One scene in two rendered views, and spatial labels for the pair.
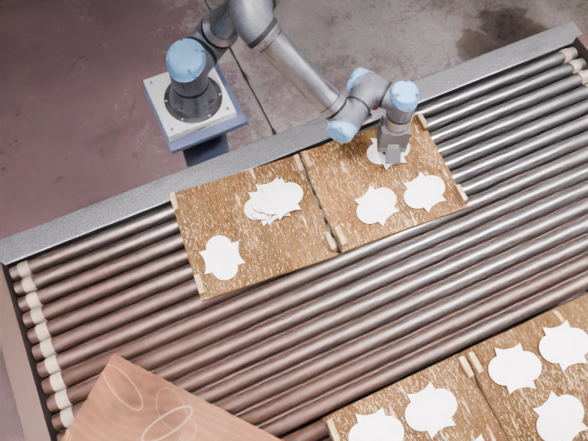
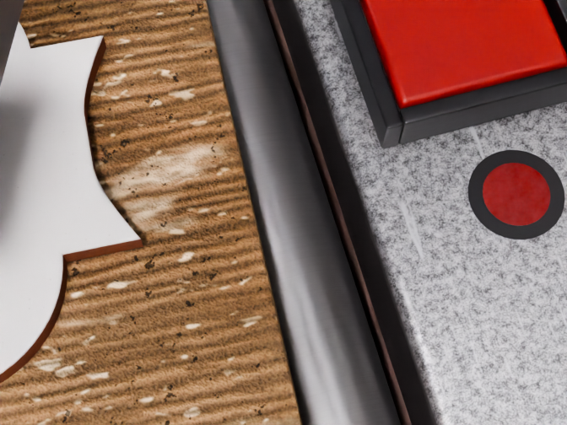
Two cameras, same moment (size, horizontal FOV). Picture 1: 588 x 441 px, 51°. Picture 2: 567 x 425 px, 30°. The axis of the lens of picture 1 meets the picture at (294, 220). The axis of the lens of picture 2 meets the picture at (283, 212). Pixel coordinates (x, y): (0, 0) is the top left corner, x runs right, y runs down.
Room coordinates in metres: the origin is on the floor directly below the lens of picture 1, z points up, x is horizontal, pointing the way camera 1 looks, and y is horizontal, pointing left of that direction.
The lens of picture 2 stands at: (1.08, -0.39, 1.24)
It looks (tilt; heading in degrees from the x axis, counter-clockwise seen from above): 69 degrees down; 97
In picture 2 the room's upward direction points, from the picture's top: 2 degrees clockwise
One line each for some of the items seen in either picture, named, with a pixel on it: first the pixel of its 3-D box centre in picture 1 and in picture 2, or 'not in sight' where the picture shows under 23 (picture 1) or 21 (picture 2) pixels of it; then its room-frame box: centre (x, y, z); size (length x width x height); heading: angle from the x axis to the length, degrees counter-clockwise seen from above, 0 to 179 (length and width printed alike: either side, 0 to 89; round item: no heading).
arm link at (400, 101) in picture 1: (402, 101); not in sight; (0.96, -0.28, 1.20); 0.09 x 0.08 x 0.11; 61
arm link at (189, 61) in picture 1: (188, 66); not in sight; (1.16, 0.33, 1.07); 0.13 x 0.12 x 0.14; 151
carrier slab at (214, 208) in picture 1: (251, 225); not in sight; (0.70, 0.12, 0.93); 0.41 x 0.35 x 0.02; 111
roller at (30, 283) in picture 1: (324, 166); not in sight; (0.92, -0.09, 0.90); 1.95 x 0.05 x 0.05; 116
